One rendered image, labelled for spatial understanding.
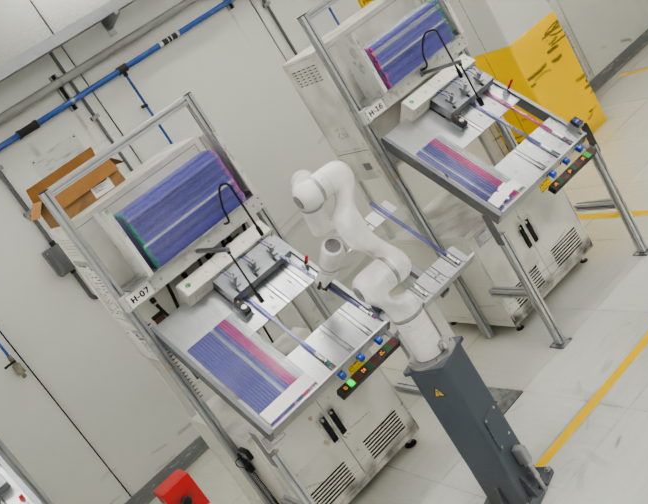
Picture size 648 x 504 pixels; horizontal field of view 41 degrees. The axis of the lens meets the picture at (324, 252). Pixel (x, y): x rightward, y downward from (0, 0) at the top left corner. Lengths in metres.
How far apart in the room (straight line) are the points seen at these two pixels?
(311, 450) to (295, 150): 2.41
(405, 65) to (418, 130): 0.32
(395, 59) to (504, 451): 1.95
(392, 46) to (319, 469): 2.00
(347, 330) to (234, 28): 2.60
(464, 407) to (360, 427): 0.85
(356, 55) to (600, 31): 3.75
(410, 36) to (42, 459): 2.99
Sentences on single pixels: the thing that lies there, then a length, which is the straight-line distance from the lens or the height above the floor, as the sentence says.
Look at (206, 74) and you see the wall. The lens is 5.50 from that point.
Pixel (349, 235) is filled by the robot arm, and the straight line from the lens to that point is 3.02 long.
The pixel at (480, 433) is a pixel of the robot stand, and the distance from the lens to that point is 3.32.
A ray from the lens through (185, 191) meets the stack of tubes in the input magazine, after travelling 3.71.
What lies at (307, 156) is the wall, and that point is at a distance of 5.73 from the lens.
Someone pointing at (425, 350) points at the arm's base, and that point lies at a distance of 3.18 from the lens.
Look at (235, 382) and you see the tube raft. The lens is 3.52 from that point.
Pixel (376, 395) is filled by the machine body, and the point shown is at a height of 0.35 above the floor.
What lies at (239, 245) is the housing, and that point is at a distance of 3.82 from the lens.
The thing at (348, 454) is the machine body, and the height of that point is 0.24.
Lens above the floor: 2.14
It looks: 17 degrees down
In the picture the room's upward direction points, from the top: 32 degrees counter-clockwise
